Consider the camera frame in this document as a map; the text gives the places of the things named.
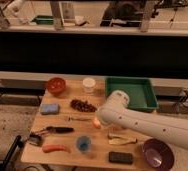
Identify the bunch of dark grapes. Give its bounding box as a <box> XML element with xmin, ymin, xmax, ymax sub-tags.
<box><xmin>70</xmin><ymin>99</ymin><xmax>97</xmax><ymax>112</ymax></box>

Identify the orange carrot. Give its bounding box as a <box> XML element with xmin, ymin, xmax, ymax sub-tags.
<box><xmin>42</xmin><ymin>145</ymin><xmax>71</xmax><ymax>153</ymax></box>

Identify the purple bowl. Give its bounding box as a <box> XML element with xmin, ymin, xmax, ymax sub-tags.
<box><xmin>142</xmin><ymin>138</ymin><xmax>175</xmax><ymax>171</ymax></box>

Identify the blue sponge left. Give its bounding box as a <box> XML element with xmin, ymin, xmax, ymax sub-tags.
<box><xmin>40</xmin><ymin>104</ymin><xmax>60</xmax><ymax>115</ymax></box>

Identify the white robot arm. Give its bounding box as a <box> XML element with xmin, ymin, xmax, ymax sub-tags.
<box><xmin>96</xmin><ymin>90</ymin><xmax>188</xmax><ymax>150</ymax></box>

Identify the white cup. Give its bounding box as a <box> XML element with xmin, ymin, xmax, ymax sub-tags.
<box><xmin>82</xmin><ymin>77</ymin><xmax>96</xmax><ymax>93</ymax></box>

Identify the orange apple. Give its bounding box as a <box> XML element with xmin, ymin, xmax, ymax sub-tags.
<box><xmin>92</xmin><ymin>118</ymin><xmax>101</xmax><ymax>129</ymax></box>

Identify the black metal clip tool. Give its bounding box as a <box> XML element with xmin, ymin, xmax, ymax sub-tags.
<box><xmin>28</xmin><ymin>134</ymin><xmax>43</xmax><ymax>146</ymax></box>

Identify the black handled utensil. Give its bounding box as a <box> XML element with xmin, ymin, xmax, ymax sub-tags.
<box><xmin>35</xmin><ymin>126</ymin><xmax>74</xmax><ymax>134</ymax></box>

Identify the black rectangular block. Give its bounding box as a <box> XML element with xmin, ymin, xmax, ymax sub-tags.
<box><xmin>108</xmin><ymin>151</ymin><xmax>133</xmax><ymax>164</ymax></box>

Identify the blue cup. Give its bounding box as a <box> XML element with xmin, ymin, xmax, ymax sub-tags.
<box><xmin>76</xmin><ymin>136</ymin><xmax>91</xmax><ymax>153</ymax></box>

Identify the green bin in background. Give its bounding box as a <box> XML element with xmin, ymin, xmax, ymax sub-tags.
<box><xmin>33</xmin><ymin>15</ymin><xmax>53</xmax><ymax>25</ymax></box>

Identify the red bowl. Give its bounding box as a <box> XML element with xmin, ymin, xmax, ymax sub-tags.
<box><xmin>45</xmin><ymin>77</ymin><xmax>66</xmax><ymax>96</ymax></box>

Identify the green plastic tray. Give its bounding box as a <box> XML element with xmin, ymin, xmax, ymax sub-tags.
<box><xmin>105</xmin><ymin>76</ymin><xmax>158</xmax><ymax>113</ymax></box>

